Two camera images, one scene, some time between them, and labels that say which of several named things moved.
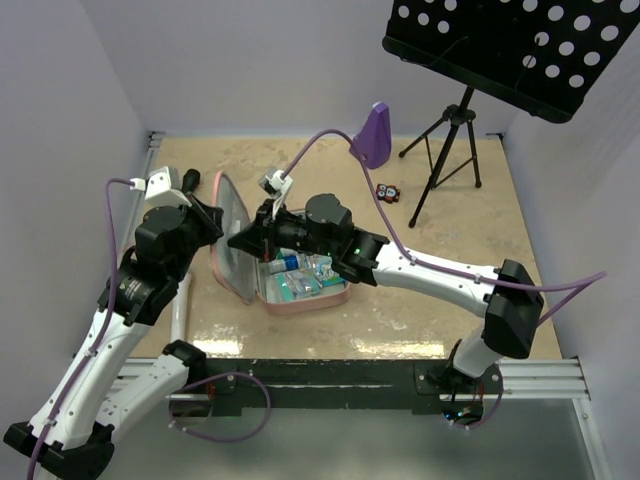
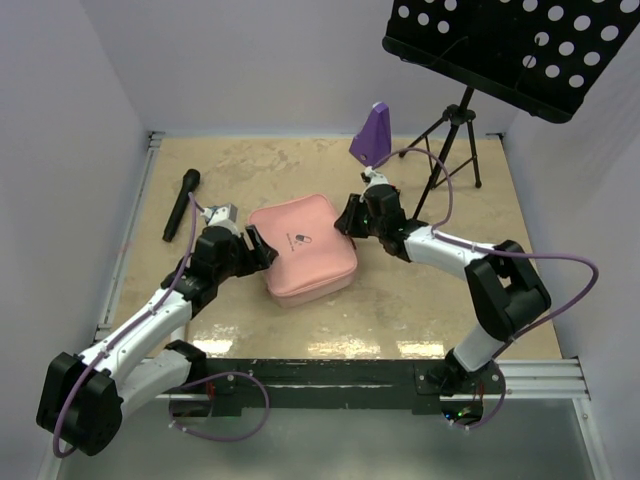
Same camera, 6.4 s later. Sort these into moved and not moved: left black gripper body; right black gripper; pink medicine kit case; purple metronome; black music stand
Moved: pink medicine kit case; right black gripper; left black gripper body
Not moved: purple metronome; black music stand
